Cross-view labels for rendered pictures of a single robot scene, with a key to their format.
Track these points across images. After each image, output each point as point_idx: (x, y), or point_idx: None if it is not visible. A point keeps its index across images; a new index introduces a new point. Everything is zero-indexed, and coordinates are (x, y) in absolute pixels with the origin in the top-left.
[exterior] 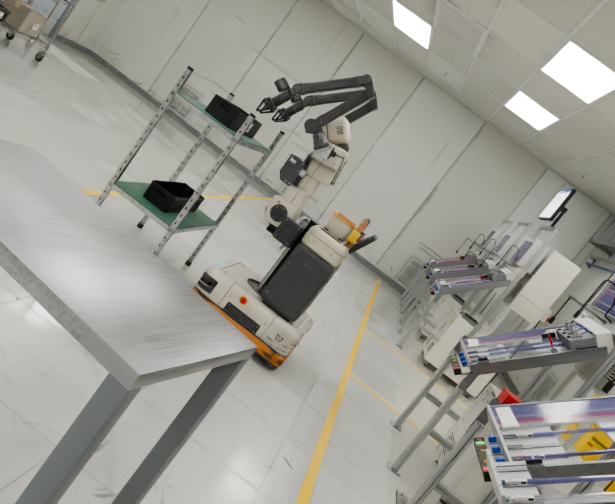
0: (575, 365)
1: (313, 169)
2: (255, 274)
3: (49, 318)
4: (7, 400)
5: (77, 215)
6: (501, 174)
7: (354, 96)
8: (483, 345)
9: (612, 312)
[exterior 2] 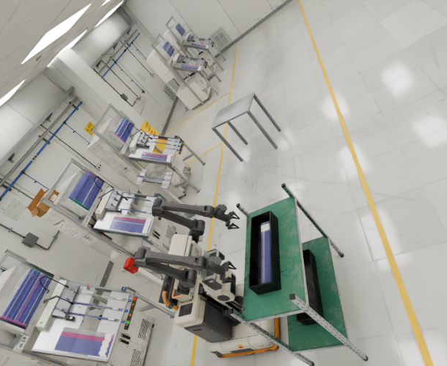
0: (43, 355)
1: None
2: (247, 333)
3: (288, 195)
4: (270, 171)
5: (234, 112)
6: None
7: (168, 210)
8: (104, 332)
9: (43, 290)
